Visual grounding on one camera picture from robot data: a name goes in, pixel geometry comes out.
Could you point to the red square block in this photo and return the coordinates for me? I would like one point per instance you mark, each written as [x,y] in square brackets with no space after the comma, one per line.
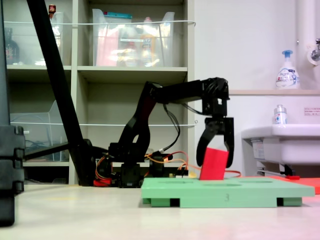
[213,165]

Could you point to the green shape-hole board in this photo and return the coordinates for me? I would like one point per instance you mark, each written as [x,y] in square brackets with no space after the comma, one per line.
[225,192]

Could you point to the circuit board with connectors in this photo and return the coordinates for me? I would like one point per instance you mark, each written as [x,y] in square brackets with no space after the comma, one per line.
[181,174]

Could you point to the small clear sanitizer bottle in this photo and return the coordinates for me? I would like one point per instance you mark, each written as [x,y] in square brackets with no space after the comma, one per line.
[280,116]

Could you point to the white sink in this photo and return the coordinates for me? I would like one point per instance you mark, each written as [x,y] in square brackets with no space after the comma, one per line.
[292,145]

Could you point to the white blue soap pump bottle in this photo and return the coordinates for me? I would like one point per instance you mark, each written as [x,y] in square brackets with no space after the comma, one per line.
[287,75]

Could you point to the yellow bottle with pink cap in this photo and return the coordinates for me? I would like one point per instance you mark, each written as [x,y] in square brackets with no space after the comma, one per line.
[148,42]

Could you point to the red base clamp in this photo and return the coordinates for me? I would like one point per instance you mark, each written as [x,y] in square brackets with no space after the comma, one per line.
[102,182]

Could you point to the large clear plastic bin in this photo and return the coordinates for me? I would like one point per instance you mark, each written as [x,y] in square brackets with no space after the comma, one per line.
[130,50]

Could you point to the beige shelf unit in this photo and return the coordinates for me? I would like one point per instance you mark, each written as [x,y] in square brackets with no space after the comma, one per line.
[107,72]

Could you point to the metal faucet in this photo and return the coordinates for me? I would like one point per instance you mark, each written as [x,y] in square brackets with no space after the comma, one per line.
[315,52]

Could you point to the white vertical pipe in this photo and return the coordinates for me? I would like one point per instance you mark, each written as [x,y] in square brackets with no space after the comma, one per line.
[303,25]

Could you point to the black tripod brace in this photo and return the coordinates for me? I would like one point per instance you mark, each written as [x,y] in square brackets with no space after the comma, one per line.
[45,151]

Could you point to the black tripod leg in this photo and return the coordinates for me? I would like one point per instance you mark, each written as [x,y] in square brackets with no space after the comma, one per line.
[55,75]

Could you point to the clear slanted plastic bin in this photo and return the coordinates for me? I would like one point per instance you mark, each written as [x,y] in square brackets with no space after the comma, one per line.
[35,130]

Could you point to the notched black stack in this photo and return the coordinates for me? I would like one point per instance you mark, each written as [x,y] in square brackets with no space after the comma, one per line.
[11,160]

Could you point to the red-capped bottle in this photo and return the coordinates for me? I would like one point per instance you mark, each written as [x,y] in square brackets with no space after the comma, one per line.
[51,10]

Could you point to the dark bottle with red label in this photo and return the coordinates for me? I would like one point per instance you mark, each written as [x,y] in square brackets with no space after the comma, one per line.
[12,50]

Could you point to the red-print wall sticker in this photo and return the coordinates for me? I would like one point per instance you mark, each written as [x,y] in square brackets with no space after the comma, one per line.
[312,111]

